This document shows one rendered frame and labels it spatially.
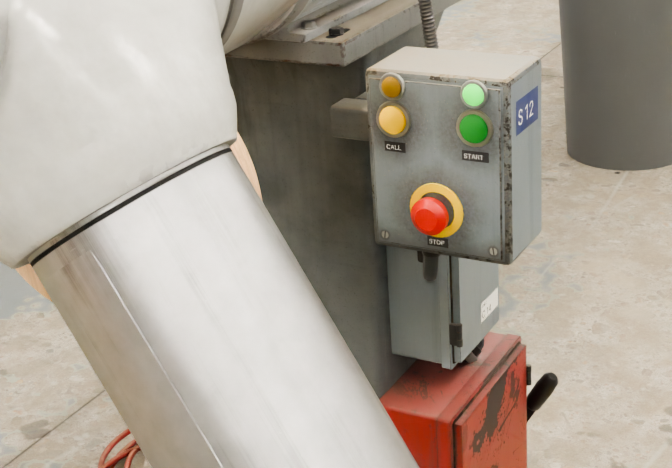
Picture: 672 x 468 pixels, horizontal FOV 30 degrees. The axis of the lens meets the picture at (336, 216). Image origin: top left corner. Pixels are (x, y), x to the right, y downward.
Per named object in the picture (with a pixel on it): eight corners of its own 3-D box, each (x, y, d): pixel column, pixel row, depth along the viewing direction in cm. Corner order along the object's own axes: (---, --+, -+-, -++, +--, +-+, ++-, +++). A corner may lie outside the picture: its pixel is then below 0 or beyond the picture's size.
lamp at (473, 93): (460, 107, 125) (459, 78, 124) (488, 110, 124) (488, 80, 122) (457, 109, 124) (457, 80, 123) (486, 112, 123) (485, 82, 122)
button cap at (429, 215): (424, 221, 133) (423, 186, 132) (459, 226, 131) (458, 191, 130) (408, 234, 130) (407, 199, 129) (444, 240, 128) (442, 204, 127)
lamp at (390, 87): (380, 99, 129) (378, 71, 128) (406, 101, 128) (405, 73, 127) (377, 101, 129) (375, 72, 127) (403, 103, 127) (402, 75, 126)
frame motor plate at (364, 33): (317, -13, 180) (315, -39, 179) (471, -4, 169) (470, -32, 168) (170, 52, 152) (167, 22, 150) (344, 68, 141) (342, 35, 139)
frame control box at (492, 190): (423, 209, 161) (415, 11, 151) (585, 233, 151) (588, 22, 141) (331, 288, 141) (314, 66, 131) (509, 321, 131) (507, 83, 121)
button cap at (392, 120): (385, 128, 131) (383, 101, 130) (411, 131, 130) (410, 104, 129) (379, 133, 130) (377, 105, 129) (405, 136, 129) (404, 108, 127)
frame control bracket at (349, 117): (347, 128, 149) (345, 96, 148) (495, 144, 140) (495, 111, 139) (331, 138, 146) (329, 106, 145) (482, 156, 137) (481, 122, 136)
